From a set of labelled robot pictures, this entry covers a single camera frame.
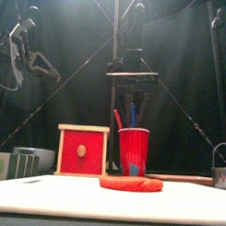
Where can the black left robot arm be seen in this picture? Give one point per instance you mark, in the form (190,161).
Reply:
(32,16)

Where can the pink cutting board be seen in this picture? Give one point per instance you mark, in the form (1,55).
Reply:
(180,179)

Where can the grey round bowl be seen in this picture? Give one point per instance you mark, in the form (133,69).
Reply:
(44,157)

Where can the white cutting board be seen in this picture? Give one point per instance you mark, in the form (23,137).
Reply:
(108,199)

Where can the orange item left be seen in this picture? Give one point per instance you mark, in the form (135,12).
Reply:
(11,166)

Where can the small metal pot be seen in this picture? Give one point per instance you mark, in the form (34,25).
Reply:
(221,178)

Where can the vertical metal frame pole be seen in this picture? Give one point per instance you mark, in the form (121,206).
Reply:
(115,35)

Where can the slanted metal frame pole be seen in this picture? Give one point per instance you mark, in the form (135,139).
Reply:
(218,75)

